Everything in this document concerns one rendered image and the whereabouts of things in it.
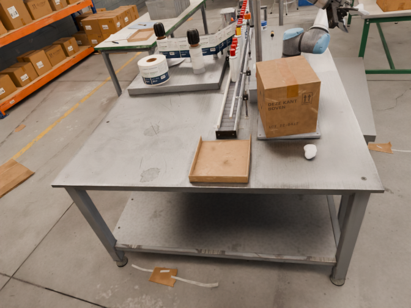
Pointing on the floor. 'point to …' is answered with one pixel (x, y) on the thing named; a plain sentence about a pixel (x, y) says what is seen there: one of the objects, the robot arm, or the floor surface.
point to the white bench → (170, 25)
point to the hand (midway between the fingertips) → (358, 24)
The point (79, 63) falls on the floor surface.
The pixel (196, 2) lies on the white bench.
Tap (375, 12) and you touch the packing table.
